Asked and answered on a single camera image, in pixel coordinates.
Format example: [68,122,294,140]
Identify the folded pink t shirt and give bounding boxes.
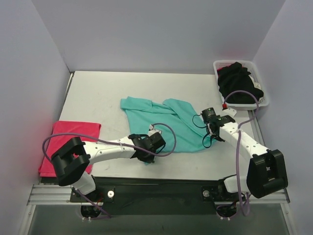
[39,121,101,179]

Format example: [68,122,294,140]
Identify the teal t shirt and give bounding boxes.
[120,96,215,154]

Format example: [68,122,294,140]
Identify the black t shirt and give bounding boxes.
[217,62,264,104]

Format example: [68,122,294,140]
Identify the white garment in basket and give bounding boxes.
[249,75,262,90]

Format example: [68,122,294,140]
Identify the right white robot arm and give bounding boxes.
[201,108,289,200]

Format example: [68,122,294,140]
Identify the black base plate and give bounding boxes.
[69,176,247,216]

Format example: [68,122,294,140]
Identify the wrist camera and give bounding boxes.
[222,103,237,118]
[148,124,162,136]

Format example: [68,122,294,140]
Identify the aluminium right side rail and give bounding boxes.
[249,110,279,184]

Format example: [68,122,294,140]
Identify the aluminium left side rail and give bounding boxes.
[64,71,75,103]

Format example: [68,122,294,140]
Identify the aluminium rail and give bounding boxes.
[27,184,290,206]
[64,71,75,103]
[249,110,279,184]

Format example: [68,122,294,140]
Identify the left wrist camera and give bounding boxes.
[148,124,162,136]

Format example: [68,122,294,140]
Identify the aluminium front rail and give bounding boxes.
[27,184,290,206]

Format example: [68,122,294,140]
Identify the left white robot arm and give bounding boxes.
[51,131,166,202]

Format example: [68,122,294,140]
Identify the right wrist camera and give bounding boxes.
[222,103,237,118]

